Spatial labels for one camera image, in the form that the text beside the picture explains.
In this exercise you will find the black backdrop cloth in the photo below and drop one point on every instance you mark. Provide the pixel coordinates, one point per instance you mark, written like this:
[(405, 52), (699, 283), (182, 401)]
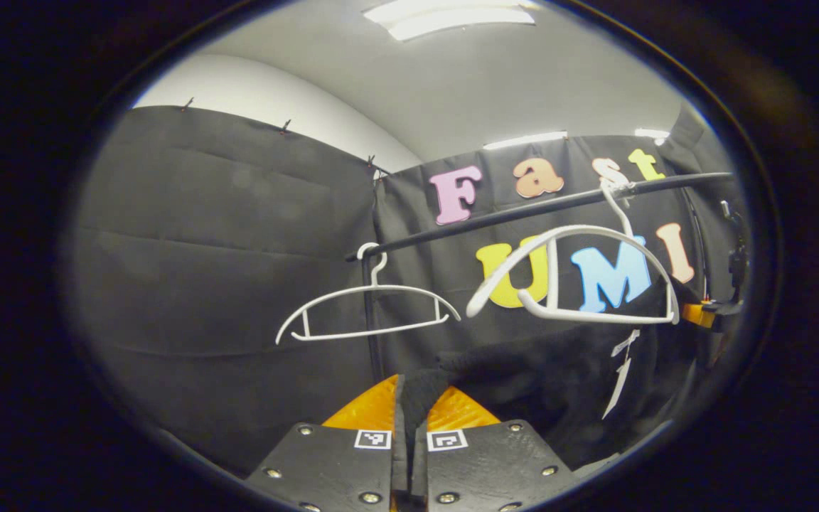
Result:
[(225, 249)]

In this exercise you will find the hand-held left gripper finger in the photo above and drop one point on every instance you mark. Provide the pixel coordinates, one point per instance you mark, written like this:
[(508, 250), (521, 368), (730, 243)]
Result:
[(419, 466), (401, 462)]

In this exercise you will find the empty white clothes hanger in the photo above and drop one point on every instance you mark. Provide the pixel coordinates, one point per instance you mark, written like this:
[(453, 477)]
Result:
[(375, 279)]

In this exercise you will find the black garment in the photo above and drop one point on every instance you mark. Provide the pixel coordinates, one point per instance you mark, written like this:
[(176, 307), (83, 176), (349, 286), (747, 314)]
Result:
[(537, 384)]

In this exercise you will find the ceiling light panel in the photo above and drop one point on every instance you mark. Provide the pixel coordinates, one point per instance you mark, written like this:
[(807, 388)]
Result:
[(651, 133), (452, 18)]

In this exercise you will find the black clothes rack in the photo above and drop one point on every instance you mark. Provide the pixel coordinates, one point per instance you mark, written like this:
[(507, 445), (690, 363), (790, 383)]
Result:
[(495, 215)]

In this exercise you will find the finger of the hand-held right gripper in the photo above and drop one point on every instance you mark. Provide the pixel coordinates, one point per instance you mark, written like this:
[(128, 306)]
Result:
[(719, 315)]

